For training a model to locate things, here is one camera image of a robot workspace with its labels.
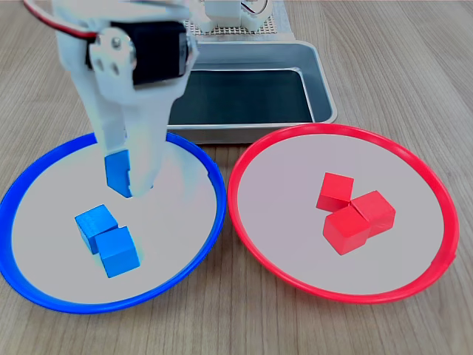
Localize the red and white cable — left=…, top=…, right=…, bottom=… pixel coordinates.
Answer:
left=22, top=0, right=99, bottom=40

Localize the blue-rimmed white plate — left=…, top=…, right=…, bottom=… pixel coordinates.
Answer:
left=0, top=129, right=227, bottom=315

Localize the pale perforated base plate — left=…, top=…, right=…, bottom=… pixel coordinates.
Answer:
left=183, top=14, right=279, bottom=37

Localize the black mat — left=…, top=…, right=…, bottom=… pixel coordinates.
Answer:
left=168, top=69, right=314, bottom=126

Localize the blue cube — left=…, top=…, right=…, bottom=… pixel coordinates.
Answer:
left=104, top=149, right=133, bottom=200
left=95, top=226, right=141, bottom=279
left=74, top=204, right=119, bottom=255

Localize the red-rimmed white plate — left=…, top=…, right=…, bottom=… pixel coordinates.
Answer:
left=227, top=124, right=460, bottom=306

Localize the red cube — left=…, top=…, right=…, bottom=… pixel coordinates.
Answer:
left=349, top=190, right=397, bottom=237
left=316, top=172, right=355, bottom=212
left=322, top=205, right=370, bottom=256

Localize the steel tray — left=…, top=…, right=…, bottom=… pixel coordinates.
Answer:
left=166, top=40, right=339, bottom=145

